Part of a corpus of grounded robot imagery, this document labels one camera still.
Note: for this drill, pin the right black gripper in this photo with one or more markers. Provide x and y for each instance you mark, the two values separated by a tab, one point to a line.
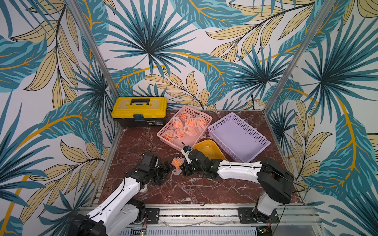
192	165

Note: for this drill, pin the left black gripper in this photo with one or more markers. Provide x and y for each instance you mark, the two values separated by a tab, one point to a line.
166	169

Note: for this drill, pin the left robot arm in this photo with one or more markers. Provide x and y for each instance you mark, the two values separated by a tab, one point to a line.
120	209

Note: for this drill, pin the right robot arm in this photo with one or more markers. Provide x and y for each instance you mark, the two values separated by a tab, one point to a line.
276	181

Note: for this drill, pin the yellow plastic tub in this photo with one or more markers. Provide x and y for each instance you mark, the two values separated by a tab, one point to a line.
210	149

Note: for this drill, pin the white tape roll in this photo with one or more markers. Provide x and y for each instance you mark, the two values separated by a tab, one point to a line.
144	189

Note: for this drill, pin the pink perforated basket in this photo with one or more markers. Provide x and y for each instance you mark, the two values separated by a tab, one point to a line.
188	140

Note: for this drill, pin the purple perforated basket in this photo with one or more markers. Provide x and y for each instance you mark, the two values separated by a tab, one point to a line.
237	138

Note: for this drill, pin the yellow black toolbox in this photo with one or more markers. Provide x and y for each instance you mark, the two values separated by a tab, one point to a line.
140	111

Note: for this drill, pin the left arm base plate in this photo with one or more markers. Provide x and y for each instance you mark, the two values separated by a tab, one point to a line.
149	216

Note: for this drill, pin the aluminium front rail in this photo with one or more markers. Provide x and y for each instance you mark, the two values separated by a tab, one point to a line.
216	219

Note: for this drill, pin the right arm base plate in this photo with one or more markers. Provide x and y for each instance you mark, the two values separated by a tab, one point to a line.
250	215

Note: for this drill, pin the left aluminium corner post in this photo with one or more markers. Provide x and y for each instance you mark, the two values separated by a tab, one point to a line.
85	29

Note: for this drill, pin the aluminium corner post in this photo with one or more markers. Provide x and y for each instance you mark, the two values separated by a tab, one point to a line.
326	7
85	29

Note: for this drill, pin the right aluminium corner post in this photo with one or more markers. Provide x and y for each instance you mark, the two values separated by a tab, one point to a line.
326	7

